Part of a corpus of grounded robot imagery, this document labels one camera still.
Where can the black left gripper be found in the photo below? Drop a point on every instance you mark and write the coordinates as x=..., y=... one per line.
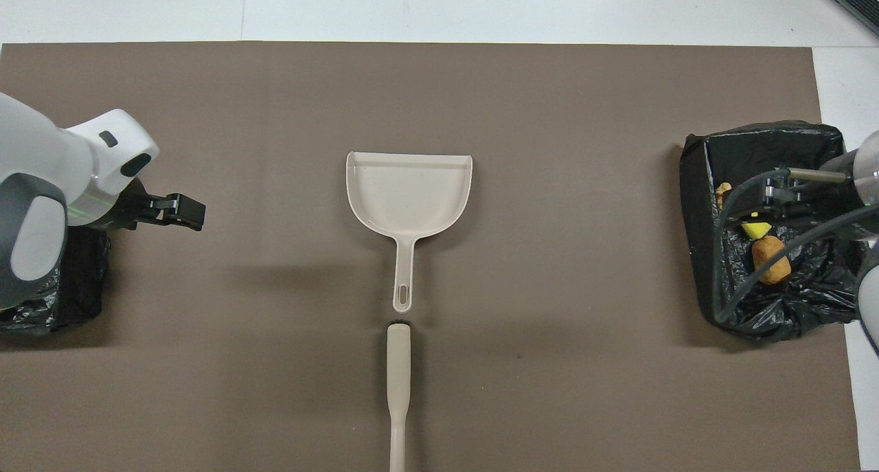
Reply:
x=134, y=207

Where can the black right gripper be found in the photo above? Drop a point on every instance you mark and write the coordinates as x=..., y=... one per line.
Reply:
x=827, y=207

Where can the yellow green sponge piece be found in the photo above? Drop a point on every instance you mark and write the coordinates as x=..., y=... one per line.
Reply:
x=755, y=230

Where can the striped toy croissant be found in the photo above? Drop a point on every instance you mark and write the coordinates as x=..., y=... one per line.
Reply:
x=722, y=194

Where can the brown toy bread roll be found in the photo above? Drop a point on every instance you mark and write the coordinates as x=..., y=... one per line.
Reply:
x=770, y=259

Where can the beige plastic dustpan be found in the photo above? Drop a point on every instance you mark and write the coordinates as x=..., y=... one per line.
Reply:
x=408, y=190

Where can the beige hand brush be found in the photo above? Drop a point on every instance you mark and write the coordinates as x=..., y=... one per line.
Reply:
x=399, y=369

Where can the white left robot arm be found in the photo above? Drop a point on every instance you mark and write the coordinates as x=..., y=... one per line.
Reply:
x=41, y=204

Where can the bin with black trash bag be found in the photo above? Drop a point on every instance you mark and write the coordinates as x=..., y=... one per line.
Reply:
x=707, y=252
x=75, y=279

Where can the brown table mat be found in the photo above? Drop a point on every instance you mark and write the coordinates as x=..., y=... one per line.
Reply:
x=275, y=101

